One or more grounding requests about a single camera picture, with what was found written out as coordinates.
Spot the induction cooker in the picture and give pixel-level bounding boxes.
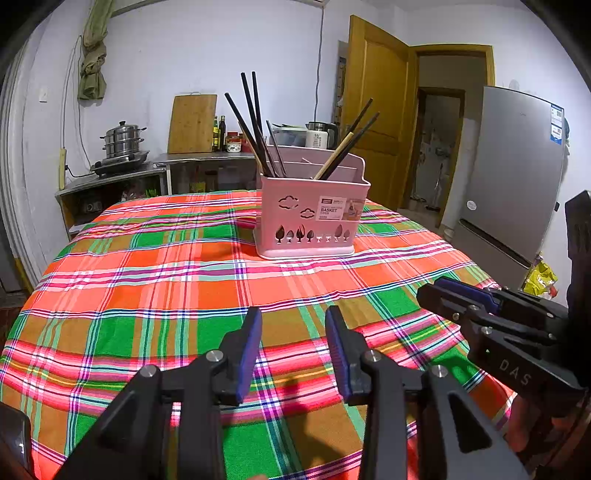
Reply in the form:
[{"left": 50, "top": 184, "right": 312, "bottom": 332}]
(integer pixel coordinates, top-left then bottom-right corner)
[{"left": 89, "top": 150, "right": 151, "bottom": 177}]

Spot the low steel-topped cabinet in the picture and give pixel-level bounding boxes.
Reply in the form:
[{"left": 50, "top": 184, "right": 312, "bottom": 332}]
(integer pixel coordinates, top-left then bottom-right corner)
[{"left": 55, "top": 161, "right": 168, "bottom": 241}]

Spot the pink plastic utensil basket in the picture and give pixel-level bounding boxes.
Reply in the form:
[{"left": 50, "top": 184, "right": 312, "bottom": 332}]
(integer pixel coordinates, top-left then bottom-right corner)
[{"left": 255, "top": 145, "right": 372, "bottom": 260}]

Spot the white electric kettle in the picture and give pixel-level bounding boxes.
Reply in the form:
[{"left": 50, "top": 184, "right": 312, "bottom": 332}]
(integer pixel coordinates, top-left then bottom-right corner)
[{"left": 305, "top": 121, "right": 341, "bottom": 151}]

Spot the dark wall cable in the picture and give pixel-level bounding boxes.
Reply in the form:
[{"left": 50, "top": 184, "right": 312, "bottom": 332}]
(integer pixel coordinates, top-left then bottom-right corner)
[{"left": 315, "top": 4, "right": 324, "bottom": 124}]

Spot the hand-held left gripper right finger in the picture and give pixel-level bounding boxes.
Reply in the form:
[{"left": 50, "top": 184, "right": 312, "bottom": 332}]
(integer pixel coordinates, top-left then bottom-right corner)
[{"left": 325, "top": 305, "right": 532, "bottom": 480}]

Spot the steel steamer pot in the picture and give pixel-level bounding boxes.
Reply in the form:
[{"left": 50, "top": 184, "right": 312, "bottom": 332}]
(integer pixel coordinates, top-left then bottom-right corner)
[{"left": 100, "top": 120, "right": 148, "bottom": 160}]

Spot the wall poster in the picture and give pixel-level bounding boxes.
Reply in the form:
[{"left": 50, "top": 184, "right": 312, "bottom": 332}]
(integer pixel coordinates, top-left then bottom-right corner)
[{"left": 335, "top": 40, "right": 350, "bottom": 121}]

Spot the wooden door frame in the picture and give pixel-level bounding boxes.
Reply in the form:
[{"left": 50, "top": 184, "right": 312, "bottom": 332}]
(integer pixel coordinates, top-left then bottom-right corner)
[{"left": 410, "top": 43, "right": 496, "bottom": 228}]

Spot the dark glossy object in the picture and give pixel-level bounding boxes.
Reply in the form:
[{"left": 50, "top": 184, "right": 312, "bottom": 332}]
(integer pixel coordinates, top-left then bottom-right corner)
[{"left": 0, "top": 401, "right": 34, "bottom": 480}]

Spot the knotted green curtain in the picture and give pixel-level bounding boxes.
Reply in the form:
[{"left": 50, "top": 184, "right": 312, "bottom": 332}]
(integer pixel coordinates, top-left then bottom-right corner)
[{"left": 77, "top": 0, "right": 115, "bottom": 101}]

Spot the wooden chopstick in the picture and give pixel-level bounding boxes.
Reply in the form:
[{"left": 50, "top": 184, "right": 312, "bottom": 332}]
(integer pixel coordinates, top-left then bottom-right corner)
[
  {"left": 237, "top": 121, "right": 260, "bottom": 160},
  {"left": 313, "top": 131, "right": 355, "bottom": 182}
]

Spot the wooden door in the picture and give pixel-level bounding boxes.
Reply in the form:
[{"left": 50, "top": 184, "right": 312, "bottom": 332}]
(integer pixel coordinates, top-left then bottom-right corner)
[{"left": 339, "top": 14, "right": 419, "bottom": 212}]

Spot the silver refrigerator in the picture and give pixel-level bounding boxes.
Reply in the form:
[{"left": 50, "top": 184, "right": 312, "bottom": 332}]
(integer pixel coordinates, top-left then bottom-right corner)
[{"left": 454, "top": 85, "right": 568, "bottom": 290}]

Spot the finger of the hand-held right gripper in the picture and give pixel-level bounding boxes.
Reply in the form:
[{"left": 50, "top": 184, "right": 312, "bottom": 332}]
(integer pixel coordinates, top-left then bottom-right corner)
[
  {"left": 417, "top": 283, "right": 558, "bottom": 344},
  {"left": 436, "top": 275, "right": 570, "bottom": 325}
]

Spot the thin white wall cable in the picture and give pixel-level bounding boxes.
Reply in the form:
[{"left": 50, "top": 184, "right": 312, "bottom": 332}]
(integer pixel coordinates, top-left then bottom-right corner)
[{"left": 61, "top": 34, "right": 93, "bottom": 178}]

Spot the wooden cutting board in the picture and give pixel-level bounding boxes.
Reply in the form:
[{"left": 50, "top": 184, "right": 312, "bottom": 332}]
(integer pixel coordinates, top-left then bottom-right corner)
[{"left": 167, "top": 93, "right": 218, "bottom": 155}]

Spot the yellow snack bag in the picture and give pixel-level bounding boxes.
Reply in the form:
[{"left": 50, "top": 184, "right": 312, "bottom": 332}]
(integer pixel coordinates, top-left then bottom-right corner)
[{"left": 521, "top": 253, "right": 559, "bottom": 299}]

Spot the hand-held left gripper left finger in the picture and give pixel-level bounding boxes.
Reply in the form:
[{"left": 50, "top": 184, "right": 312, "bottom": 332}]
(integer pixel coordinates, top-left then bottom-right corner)
[{"left": 55, "top": 307, "right": 263, "bottom": 480}]

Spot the bunch of black chopsticks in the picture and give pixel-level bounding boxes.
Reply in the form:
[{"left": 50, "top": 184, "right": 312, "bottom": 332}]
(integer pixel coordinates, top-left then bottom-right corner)
[{"left": 224, "top": 71, "right": 380, "bottom": 182}]

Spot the plaid tablecloth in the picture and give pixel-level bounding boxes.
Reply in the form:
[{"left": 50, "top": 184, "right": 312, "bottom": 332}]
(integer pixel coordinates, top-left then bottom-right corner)
[{"left": 0, "top": 188, "right": 519, "bottom": 480}]

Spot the clear plastic container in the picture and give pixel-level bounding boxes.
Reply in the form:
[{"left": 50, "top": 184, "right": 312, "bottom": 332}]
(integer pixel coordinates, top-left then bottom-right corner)
[{"left": 271, "top": 123, "right": 310, "bottom": 149}]

